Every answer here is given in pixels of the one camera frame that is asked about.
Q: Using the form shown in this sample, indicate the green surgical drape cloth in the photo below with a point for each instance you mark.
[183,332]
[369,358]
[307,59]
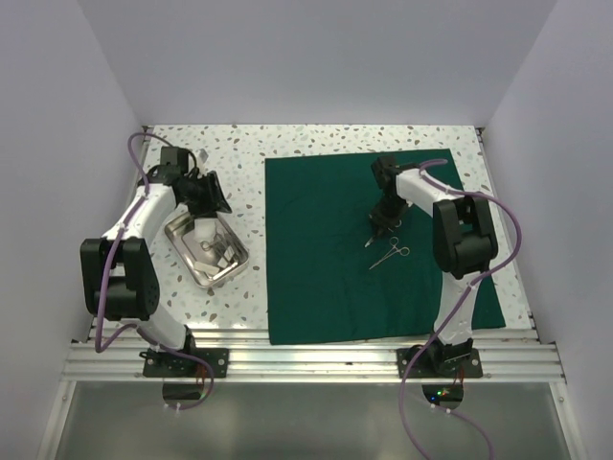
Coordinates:
[319,285]

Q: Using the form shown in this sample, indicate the top steel scissors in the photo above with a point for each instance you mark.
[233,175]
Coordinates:
[221,245]

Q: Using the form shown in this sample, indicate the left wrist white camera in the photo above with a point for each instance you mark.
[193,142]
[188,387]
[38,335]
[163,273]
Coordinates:
[202,156]

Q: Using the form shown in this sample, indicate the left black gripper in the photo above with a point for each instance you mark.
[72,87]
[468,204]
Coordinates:
[215,199]

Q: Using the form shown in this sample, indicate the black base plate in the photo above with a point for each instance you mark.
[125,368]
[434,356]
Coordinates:
[164,365]
[424,368]

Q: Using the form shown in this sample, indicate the white paper strip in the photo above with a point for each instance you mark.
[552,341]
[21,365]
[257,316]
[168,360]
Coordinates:
[209,270]
[225,261]

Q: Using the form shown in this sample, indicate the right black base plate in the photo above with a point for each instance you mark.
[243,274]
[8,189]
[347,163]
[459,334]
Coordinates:
[424,368]

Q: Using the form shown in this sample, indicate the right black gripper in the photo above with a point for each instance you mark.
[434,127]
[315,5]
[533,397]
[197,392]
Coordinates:
[380,222]

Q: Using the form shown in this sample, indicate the long steel scissors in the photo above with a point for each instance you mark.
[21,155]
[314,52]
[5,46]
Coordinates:
[395,249]

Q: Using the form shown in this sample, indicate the stainless steel tray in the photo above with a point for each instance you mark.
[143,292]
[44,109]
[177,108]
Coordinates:
[179,232]

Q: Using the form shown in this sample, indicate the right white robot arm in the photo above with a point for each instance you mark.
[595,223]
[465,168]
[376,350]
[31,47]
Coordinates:
[463,244]

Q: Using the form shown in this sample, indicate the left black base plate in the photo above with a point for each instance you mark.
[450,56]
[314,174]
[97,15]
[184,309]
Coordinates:
[164,365]

